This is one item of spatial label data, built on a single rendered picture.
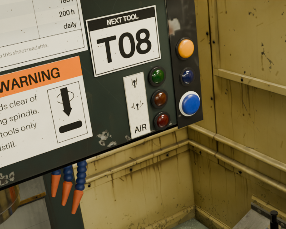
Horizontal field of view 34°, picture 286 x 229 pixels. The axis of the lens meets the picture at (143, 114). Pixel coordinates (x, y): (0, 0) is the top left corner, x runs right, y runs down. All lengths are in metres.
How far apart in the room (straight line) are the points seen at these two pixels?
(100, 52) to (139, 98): 0.09
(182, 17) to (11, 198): 0.37
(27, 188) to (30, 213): 0.08
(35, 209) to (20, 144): 0.80
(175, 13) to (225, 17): 1.05
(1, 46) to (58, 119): 0.11
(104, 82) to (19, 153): 0.13
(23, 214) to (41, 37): 0.87
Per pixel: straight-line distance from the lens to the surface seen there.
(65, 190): 0.82
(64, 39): 0.56
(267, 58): 1.57
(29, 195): 1.33
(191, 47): 0.65
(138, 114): 0.63
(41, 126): 0.58
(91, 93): 0.59
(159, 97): 0.64
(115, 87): 0.61
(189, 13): 0.65
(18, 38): 0.55
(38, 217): 1.38
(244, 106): 1.73
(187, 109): 0.67
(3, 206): 0.75
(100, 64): 0.59
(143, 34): 0.61
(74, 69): 0.57
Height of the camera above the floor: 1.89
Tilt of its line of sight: 21 degrees down
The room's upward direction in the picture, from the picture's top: 7 degrees counter-clockwise
